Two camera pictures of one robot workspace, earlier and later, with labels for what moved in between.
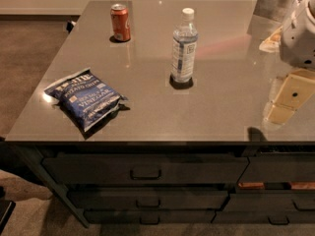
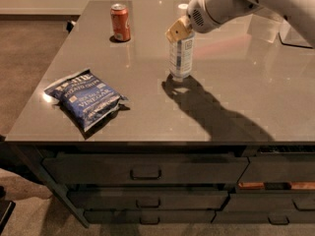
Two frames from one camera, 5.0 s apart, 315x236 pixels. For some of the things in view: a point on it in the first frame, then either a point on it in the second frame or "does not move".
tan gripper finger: [296, 89] → [179, 29]
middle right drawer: [270, 202] does not move
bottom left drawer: [149, 217] does not move
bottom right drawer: [264, 217] does not move
